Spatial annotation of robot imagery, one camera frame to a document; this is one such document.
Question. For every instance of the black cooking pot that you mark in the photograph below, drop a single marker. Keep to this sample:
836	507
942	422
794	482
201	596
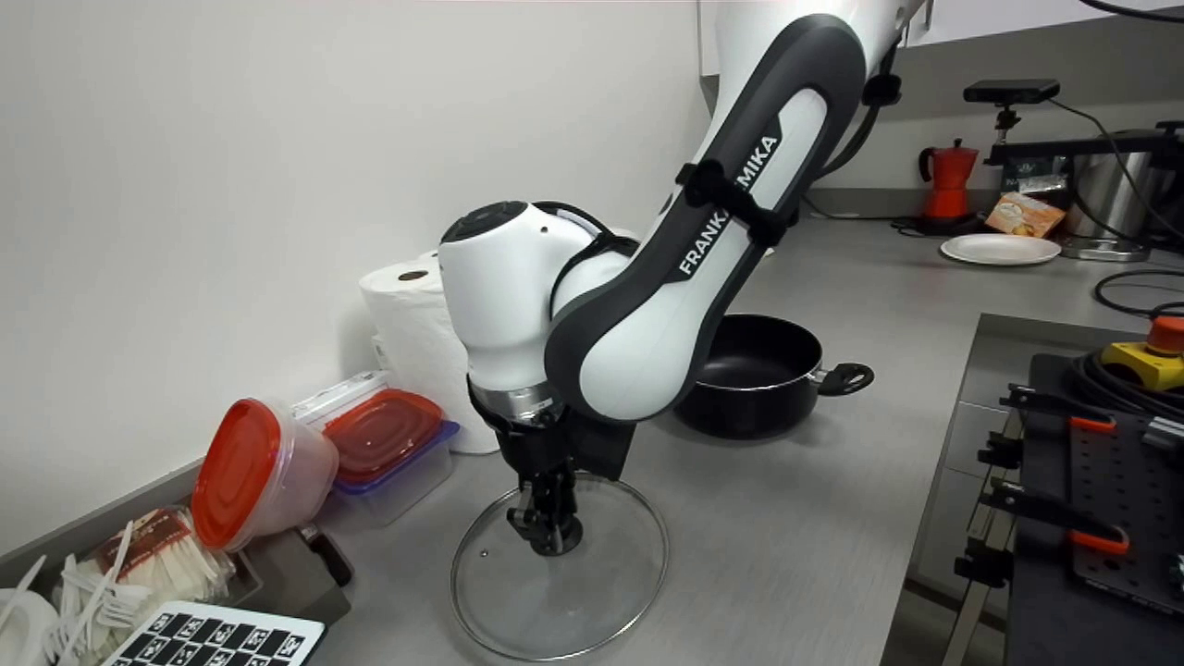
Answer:
765	395

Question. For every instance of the black camera on stand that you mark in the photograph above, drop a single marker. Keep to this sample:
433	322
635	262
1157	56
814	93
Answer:
1010	89

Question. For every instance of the orange snack packet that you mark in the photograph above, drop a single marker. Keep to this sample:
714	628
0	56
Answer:
1023	215

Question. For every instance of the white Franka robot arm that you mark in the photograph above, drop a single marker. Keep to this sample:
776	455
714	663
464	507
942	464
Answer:
643	333

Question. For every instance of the yellow emergency stop button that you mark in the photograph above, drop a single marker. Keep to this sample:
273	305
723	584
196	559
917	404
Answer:
1150	362

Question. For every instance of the white plastic cutlery bundle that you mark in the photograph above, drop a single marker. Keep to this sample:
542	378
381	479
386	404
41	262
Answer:
50	617

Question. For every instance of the white dinner plate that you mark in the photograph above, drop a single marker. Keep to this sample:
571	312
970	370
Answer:
1002	249

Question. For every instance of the flat red-lidded plastic container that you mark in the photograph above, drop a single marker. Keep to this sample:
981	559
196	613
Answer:
381	437

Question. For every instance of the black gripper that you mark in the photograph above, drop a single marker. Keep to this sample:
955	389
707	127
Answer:
577	449

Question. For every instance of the tall red-lidded plastic container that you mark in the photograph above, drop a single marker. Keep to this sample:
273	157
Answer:
244	474

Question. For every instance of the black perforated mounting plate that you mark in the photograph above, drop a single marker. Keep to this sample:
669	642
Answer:
1150	495

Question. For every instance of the red moka pot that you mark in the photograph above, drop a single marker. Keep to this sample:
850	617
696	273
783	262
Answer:
947	186

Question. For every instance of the brown-topped box of utensils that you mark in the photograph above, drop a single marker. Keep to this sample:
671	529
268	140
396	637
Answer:
162	555

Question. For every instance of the glass pot lid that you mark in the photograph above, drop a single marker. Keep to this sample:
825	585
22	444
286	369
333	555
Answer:
595	605

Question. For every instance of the stainless steel kettle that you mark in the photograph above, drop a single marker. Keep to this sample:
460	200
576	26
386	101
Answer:
1110	196

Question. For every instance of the white paper towel roll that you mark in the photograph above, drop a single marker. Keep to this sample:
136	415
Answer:
413	333

